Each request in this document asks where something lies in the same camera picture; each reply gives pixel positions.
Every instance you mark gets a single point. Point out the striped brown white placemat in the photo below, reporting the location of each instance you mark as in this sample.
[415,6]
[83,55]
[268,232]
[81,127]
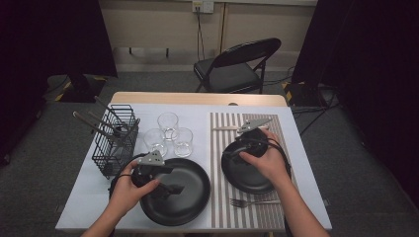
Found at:
[257,217]

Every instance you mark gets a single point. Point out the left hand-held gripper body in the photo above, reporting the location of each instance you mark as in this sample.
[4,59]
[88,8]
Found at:
[150,164]

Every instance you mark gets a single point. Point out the black folding chair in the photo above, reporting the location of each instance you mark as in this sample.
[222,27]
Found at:
[230,77]

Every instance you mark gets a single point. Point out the white table cover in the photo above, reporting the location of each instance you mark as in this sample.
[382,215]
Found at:
[89,197]

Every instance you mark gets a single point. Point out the silver table knife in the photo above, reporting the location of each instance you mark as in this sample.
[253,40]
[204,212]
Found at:
[227,128]

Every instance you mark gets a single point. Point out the person's left hand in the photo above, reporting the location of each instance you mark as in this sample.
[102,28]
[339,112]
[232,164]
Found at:
[126,194]

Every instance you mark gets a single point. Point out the black plate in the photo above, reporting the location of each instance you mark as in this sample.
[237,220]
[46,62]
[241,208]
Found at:
[243,177]
[194,204]

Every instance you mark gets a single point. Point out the black stand base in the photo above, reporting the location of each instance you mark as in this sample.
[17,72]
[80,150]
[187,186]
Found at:
[82,90]
[303,94]

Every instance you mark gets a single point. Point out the person's right hand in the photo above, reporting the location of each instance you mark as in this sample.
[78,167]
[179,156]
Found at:
[270,164]

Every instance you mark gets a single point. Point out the dark cutlery piece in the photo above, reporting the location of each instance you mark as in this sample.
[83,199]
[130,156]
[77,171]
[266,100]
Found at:
[130,135]

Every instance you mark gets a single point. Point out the silver fork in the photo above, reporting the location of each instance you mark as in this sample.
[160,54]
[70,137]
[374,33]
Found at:
[250,203]

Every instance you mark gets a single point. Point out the dark curtain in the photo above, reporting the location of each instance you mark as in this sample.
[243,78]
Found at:
[33,49]
[378,65]

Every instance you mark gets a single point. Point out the white wall outlet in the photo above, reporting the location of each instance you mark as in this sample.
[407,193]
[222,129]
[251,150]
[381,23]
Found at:
[202,6]

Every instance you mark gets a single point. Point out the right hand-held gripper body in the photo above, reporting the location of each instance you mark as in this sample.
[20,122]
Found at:
[253,143]

